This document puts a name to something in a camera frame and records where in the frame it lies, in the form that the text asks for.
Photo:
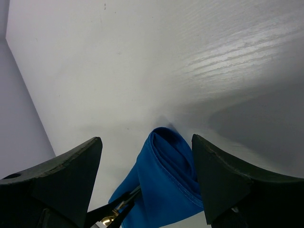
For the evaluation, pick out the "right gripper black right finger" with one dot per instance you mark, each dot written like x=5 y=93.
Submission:
x=237 y=194

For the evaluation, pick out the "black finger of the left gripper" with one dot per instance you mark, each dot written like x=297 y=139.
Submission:
x=128 y=197

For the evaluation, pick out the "blue cloth napkin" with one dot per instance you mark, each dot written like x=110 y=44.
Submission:
x=165 y=171

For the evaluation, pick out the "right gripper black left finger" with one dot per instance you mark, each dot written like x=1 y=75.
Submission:
x=53 y=194

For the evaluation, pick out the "gold spoon green handle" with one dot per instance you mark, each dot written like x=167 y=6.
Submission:
x=109 y=215

